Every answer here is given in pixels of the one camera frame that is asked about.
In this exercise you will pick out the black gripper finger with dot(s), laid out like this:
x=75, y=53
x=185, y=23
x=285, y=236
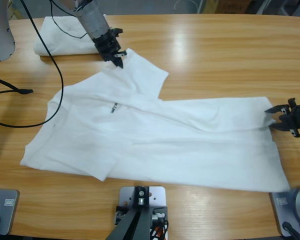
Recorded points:
x=277, y=110
x=117, y=32
x=280, y=126
x=119, y=62

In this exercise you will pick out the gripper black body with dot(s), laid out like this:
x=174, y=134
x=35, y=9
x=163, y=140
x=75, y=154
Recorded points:
x=107, y=45
x=298, y=117

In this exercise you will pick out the white t-shirt with small logo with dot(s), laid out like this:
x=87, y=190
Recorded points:
x=165, y=145

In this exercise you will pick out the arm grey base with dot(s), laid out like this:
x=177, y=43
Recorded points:
x=5, y=210
x=290, y=212

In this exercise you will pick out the folded white t-shirt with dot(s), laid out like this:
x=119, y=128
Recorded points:
x=70, y=45

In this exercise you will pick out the light wooden box stack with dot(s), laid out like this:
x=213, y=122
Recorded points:
x=15, y=10

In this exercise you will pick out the brown cardboard box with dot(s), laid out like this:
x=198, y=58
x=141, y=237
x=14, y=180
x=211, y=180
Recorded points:
x=231, y=6

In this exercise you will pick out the grey metal frame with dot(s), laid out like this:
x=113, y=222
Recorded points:
x=297, y=7

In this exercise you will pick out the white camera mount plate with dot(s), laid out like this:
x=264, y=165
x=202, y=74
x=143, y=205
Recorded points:
x=157, y=195

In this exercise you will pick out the black post clamp bracket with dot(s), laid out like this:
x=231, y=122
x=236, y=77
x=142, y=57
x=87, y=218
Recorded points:
x=162, y=210

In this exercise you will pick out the dark camera post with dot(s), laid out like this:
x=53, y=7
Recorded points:
x=132, y=225

